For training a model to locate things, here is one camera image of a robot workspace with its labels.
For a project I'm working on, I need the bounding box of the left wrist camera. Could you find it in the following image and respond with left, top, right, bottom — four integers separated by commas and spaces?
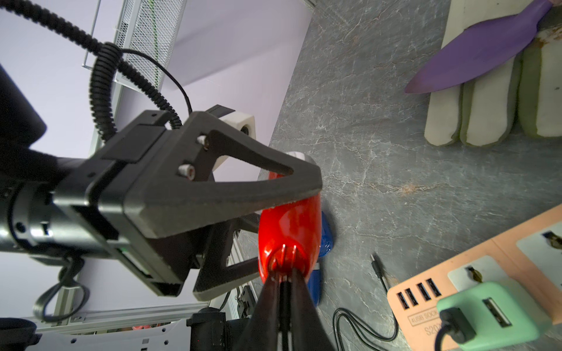
201, 110, 257, 173

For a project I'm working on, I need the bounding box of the white gardening glove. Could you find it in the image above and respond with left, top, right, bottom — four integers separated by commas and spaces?
424, 6, 561, 147

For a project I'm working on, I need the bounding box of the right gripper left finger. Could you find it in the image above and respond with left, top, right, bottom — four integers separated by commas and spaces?
234, 276, 280, 350

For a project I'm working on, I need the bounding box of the purple pink garden trowel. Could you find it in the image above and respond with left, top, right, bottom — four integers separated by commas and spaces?
405, 0, 561, 94

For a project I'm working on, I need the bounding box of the black USB cable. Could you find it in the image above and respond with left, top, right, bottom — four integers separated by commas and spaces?
277, 280, 478, 351

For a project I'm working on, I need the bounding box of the green USB charger cube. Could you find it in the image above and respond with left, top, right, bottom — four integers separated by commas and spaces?
434, 278, 553, 350

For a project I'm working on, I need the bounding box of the black USB cable spare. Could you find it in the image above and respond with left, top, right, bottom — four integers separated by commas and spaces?
330, 252, 400, 350

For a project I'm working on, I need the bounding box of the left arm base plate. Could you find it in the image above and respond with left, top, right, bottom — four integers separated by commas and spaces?
219, 284, 257, 320

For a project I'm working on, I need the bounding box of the white mesh wall basket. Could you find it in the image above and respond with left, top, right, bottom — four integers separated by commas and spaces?
90, 0, 187, 67

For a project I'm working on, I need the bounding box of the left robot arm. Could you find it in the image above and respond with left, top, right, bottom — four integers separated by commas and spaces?
1, 1, 323, 323

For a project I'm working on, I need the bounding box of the blue electric shaver upper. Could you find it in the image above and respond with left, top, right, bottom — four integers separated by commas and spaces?
319, 211, 335, 257

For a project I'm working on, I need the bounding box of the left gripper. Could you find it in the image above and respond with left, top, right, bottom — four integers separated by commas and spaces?
53, 111, 323, 301

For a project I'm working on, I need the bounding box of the blue electric shaver lower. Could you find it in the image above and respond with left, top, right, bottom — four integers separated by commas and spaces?
307, 262, 321, 307

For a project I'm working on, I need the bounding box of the orange power strip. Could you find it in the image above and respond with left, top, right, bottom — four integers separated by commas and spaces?
387, 206, 561, 350

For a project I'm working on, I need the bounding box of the blue electric shaver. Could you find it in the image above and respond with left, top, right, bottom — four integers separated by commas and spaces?
307, 262, 321, 307
319, 211, 335, 257

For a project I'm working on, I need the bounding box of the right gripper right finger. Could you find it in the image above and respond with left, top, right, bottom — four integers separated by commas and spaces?
290, 269, 335, 351

